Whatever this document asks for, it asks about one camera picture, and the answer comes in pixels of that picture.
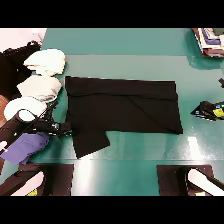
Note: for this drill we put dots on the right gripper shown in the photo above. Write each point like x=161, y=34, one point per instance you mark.
x=210, y=110

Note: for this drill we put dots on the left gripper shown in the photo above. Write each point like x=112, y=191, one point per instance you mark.
x=58, y=129

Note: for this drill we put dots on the black T-shirt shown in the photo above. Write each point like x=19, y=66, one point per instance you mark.
x=123, y=106

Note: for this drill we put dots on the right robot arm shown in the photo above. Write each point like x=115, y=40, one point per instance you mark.
x=200, y=181

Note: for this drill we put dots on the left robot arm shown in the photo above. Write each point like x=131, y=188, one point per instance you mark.
x=13, y=127

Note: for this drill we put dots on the purple garment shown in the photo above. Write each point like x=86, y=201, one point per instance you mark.
x=25, y=146

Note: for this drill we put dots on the white garment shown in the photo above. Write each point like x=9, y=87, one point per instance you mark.
x=46, y=61
x=23, y=103

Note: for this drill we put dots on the cream garment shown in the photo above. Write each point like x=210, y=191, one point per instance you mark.
x=40, y=87

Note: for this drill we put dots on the heap of clothes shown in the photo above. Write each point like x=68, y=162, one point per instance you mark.
x=211, y=41

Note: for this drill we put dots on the black garment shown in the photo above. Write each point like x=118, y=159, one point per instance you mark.
x=13, y=70

